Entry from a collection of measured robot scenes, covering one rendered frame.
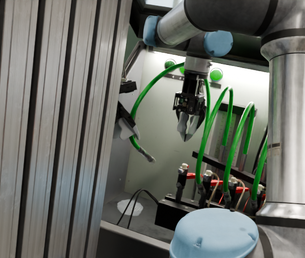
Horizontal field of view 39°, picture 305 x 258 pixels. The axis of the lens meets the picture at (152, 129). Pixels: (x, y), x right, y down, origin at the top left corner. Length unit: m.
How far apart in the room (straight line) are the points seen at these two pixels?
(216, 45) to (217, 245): 0.62
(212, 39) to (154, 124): 0.68
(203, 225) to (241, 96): 1.00
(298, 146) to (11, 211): 0.46
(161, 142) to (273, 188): 1.04
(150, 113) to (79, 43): 1.31
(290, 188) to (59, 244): 0.37
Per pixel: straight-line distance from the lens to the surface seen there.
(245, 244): 0.60
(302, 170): 0.68
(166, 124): 1.67
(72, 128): 0.40
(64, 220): 0.44
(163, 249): 1.19
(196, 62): 1.21
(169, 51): 1.61
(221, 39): 1.09
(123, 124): 1.21
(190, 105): 1.21
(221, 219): 0.65
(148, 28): 1.07
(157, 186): 1.74
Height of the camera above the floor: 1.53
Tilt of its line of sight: 14 degrees down
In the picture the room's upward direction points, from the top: 9 degrees clockwise
